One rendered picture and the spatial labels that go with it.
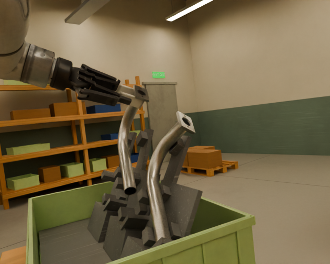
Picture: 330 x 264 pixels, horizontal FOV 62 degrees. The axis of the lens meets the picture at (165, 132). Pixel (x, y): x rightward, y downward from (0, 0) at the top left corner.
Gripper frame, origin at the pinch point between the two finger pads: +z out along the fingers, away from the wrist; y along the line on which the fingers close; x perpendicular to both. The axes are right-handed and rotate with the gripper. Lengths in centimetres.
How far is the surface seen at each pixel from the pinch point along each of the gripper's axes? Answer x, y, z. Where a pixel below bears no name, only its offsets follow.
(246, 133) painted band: 255, 409, 483
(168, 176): 4.2, -22.4, 9.5
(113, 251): 23.6, -31.6, 3.0
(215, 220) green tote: 6.6, -31.2, 22.0
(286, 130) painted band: 172, 344, 505
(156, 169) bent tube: 3.3, -21.8, 5.9
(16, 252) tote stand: 62, -15, -15
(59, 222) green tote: 53, -9, -5
